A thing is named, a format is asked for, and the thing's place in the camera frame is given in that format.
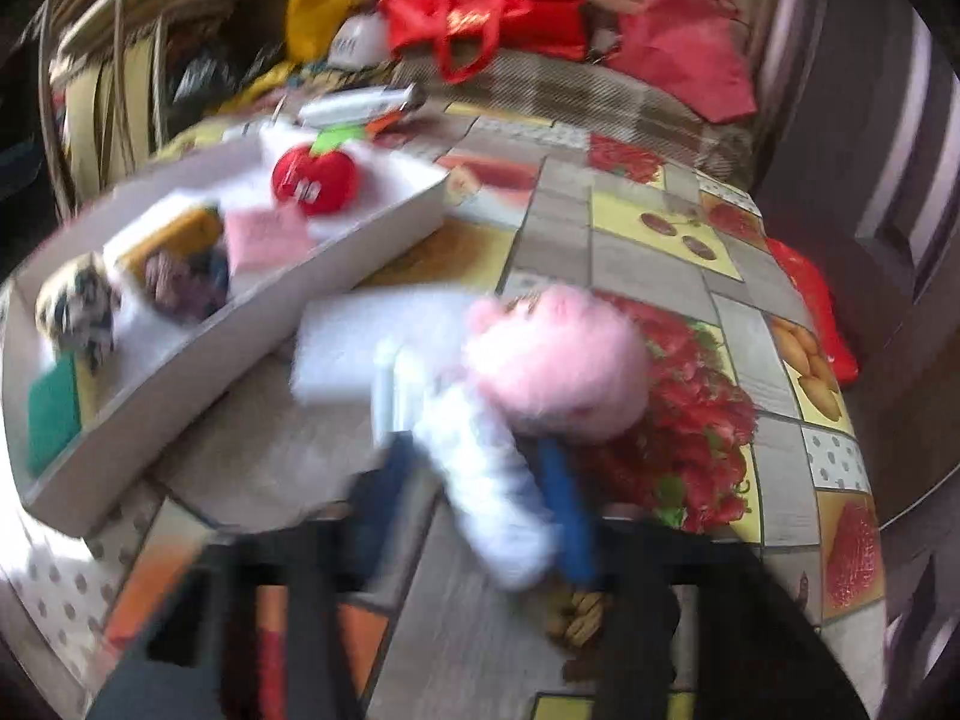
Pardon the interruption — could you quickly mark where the white tube on table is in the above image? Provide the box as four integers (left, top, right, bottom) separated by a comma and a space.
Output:
296, 82, 428, 128

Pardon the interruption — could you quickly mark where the red apple plush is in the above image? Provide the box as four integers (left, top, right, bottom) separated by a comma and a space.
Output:
270, 142, 362, 212

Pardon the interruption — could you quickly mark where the pink fluffy plush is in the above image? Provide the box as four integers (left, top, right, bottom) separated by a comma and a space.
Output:
461, 283, 652, 440

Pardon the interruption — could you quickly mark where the black plastic bag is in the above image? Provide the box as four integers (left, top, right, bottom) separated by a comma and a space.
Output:
169, 45, 233, 102

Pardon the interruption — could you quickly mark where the leopard print scrunchie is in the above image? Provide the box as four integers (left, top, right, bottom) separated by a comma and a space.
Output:
34, 251, 122, 368

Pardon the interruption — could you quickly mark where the red plastic bag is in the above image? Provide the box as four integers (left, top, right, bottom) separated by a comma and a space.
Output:
765, 238, 860, 387

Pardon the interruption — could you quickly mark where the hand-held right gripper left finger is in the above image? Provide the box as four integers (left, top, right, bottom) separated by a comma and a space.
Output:
90, 435, 440, 720

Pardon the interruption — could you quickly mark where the green and yellow sponge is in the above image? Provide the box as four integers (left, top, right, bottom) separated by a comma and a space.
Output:
28, 352, 98, 470

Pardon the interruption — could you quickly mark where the white rounded container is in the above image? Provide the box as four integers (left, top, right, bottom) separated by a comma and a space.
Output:
328, 13, 391, 67

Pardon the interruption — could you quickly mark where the plaid blanket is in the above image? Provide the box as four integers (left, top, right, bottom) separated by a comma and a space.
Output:
390, 52, 758, 188

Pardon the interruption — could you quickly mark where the brown braided scrunchie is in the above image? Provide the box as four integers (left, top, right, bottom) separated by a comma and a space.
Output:
544, 585, 612, 680

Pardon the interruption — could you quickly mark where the pink tissue pack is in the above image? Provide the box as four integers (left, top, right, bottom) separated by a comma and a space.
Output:
223, 204, 312, 275

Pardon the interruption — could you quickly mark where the stack of flattened cardboard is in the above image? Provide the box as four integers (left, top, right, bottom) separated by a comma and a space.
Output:
37, 0, 323, 188

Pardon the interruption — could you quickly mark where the red cloth bag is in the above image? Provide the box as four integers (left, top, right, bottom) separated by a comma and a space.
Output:
615, 0, 758, 121

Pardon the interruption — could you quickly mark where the fruit print tablecloth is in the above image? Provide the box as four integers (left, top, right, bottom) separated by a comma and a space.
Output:
0, 101, 893, 720

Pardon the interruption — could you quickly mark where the shiny red tote bag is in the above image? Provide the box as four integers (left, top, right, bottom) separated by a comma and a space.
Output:
377, 0, 590, 85

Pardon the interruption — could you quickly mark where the yellow bag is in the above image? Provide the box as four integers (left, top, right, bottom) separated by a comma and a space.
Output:
285, 0, 353, 65

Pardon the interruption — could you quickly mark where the white foam pad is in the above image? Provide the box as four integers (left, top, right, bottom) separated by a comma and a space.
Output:
289, 289, 481, 410

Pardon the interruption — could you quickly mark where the pink purple scrunchie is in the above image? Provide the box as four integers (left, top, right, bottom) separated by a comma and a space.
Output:
142, 249, 215, 323

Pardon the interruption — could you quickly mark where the brown wooden door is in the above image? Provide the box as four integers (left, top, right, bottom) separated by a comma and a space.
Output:
757, 0, 960, 466

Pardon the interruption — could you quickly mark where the white cardboard box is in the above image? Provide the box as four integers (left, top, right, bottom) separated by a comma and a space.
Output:
0, 124, 451, 537

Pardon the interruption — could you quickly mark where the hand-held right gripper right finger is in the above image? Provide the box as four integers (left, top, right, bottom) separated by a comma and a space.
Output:
536, 439, 871, 720

